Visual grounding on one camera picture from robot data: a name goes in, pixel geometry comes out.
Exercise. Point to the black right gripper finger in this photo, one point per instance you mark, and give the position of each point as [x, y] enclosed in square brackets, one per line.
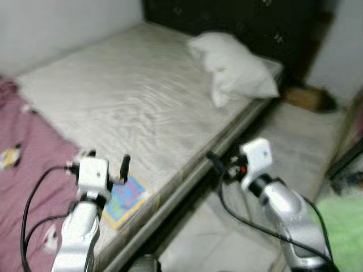
[214, 160]

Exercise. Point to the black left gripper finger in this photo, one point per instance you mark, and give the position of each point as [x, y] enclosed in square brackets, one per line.
[89, 153]
[125, 167]

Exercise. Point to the white pillow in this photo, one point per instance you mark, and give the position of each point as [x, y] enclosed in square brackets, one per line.
[232, 68]

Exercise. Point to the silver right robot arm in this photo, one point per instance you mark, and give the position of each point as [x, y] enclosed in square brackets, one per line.
[289, 221]

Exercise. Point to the colourful children's book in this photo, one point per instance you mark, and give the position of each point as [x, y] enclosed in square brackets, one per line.
[127, 198]

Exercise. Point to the white quilted mattress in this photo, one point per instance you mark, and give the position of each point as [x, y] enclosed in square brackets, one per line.
[125, 102]

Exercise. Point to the purple duck print blanket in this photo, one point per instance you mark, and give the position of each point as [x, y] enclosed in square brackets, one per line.
[34, 187]

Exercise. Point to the dark bed base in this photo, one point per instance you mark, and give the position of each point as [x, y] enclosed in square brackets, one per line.
[181, 218]

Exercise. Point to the silver left robot leg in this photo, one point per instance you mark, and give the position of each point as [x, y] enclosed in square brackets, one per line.
[144, 263]

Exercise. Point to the brown cardboard box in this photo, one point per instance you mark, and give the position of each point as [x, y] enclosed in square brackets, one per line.
[303, 97]

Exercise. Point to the light green bag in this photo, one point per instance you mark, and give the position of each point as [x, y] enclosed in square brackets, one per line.
[340, 232]

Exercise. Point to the black tufted headboard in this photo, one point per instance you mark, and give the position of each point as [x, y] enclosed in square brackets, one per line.
[238, 20]

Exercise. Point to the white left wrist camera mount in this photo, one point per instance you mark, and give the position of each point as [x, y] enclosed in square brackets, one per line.
[92, 175]

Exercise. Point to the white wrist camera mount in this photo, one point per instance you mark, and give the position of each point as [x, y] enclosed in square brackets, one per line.
[258, 158]
[92, 175]

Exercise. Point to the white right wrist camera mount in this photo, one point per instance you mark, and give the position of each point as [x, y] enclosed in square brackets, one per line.
[258, 158]

